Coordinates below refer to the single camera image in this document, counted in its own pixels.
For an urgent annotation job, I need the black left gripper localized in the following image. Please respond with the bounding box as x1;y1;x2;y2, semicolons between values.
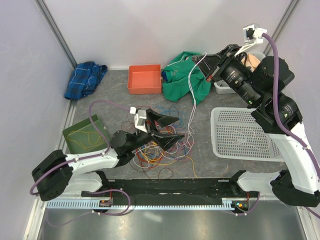
128;109;185;152

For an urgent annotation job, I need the white wire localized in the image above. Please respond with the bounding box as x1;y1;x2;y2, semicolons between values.
187;51;208;136
231;129;272;152

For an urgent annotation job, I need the yellow wire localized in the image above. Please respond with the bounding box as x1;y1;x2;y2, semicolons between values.
67;129;107;151

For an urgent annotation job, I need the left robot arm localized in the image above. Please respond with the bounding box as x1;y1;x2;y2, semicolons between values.
30;107;184;202

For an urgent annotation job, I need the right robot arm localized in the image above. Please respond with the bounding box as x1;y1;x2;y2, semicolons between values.
192;44;320;208

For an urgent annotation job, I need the green jacket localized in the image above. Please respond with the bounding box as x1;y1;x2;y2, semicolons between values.
161;51;211;104

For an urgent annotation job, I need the small white perforated basket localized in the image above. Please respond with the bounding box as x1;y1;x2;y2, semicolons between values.
213;52;266;95

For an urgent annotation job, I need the beige bucket hat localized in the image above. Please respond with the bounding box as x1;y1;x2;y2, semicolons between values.
245;53;261;72

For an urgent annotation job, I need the orange plastic tray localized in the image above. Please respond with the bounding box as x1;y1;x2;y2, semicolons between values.
127;64;162;95

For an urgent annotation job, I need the green plastic tray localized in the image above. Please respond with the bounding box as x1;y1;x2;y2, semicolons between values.
62;118;108;154

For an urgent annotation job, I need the large white perforated basket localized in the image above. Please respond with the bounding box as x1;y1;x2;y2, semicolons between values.
210;107;284;162

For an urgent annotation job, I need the blue plaid cloth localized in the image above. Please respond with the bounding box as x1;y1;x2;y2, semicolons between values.
64;61;108;100

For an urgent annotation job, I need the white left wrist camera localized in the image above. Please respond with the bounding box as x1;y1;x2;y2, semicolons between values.
129;106;148;133

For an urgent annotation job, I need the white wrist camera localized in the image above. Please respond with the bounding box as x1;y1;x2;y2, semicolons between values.
129;106;148;133
234;23;268;57

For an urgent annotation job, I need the tangled coloured wire pile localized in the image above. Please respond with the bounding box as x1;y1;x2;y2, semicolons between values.
121;105;200;179

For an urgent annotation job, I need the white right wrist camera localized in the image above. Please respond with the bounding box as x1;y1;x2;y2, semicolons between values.
234;23;268;57

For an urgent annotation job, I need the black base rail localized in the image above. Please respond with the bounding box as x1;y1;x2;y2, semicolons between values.
81;177;283;206

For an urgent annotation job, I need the white wire in basket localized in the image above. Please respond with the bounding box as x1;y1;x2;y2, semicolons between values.
231;129;272;152

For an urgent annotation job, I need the light blue cable duct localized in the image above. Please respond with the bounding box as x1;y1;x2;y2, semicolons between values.
46;198;249;211

